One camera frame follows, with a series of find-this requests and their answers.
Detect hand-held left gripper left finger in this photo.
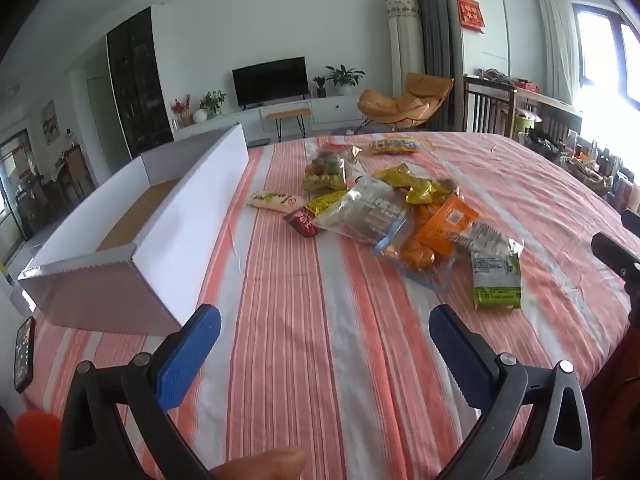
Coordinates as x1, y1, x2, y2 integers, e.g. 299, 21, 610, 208
59, 304, 223, 480

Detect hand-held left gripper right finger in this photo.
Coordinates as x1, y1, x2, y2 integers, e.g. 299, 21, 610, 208
428, 304, 593, 480

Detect white cardboard box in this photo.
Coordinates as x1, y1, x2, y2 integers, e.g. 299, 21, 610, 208
17, 124, 249, 337

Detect clear hawthorn strip bag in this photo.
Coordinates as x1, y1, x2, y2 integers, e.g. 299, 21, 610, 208
314, 176, 416, 256

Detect white green rice cracker packet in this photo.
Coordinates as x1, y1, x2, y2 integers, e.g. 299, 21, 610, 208
246, 191, 306, 211

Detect long yellow snack packet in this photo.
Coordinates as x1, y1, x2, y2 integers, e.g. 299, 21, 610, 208
372, 164, 458, 206

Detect person's left hand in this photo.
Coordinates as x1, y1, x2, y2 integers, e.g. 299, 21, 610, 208
209, 447, 309, 480

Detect row of bottles and clutter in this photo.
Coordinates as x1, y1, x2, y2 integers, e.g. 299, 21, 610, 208
525, 127, 640, 211

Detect green white snack packet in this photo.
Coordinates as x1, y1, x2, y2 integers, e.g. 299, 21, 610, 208
470, 250, 523, 311

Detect clear bag with orange label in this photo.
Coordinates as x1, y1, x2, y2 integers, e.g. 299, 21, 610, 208
372, 195, 523, 293

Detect cluttered wooden desk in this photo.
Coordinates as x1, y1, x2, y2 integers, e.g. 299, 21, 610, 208
515, 85, 583, 146

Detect orange striped bedsheet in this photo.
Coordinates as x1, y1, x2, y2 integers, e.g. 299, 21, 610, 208
20, 131, 633, 480

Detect black smartphone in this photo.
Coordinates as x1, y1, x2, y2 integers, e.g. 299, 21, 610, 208
14, 316, 37, 394

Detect orange round object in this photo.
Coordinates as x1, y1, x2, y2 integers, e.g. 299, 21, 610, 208
15, 409, 63, 480

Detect window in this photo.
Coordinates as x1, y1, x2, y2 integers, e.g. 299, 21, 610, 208
572, 2, 640, 111

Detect red yellow snack packet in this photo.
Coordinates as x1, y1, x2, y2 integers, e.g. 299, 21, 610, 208
283, 191, 351, 237

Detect white curtain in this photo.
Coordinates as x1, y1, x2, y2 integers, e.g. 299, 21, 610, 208
535, 0, 583, 106

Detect yellow nut packet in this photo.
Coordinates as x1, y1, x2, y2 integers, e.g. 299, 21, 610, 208
369, 138, 421, 156

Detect clear gold longan bag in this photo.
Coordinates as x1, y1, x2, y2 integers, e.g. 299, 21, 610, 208
302, 142, 368, 192

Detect red flowers in vase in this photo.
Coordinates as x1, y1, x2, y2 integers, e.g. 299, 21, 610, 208
171, 93, 193, 128

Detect green plant in round pot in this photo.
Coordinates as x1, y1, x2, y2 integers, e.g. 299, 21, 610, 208
192, 90, 227, 123

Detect white door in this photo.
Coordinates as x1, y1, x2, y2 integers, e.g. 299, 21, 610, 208
86, 76, 117, 161

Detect orange lounge chair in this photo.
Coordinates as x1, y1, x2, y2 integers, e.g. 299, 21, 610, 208
357, 72, 455, 133

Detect wooden bench with metal legs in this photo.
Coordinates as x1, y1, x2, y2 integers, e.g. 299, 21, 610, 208
265, 106, 312, 142

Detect dark display cabinet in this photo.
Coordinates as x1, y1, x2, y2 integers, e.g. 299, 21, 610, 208
106, 10, 176, 158

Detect white television cabinet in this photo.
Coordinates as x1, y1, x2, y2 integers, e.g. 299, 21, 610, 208
172, 94, 373, 142

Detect grey curtain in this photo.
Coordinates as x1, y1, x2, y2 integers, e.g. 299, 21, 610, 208
400, 0, 466, 131

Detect black television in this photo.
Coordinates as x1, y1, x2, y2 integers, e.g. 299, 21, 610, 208
231, 56, 309, 109

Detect covered standing air conditioner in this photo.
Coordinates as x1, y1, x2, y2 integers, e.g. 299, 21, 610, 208
385, 0, 427, 96

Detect large leafy potted plant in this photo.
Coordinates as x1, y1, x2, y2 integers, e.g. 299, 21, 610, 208
325, 64, 366, 97

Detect red wall hanging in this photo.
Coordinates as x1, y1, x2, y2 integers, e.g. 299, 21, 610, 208
456, 0, 487, 35

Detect framed wall picture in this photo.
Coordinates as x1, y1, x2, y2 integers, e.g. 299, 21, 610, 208
40, 100, 58, 137

